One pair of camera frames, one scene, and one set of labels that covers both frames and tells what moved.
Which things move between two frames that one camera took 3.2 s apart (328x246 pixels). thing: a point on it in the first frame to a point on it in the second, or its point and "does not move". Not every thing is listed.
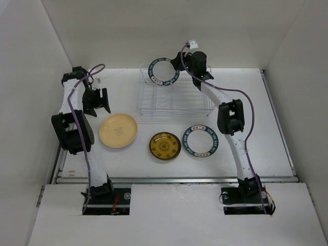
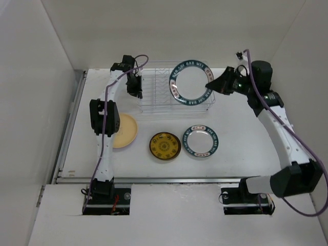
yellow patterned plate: (165, 145) does not move
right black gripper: (178, 60) to (222, 84)
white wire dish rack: (182, 98) does not move
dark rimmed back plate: (161, 72) to (187, 81)
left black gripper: (89, 107) to (137, 91)
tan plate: (118, 130) does not move
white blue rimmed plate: (200, 141) does not move
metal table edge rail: (173, 179) does not move
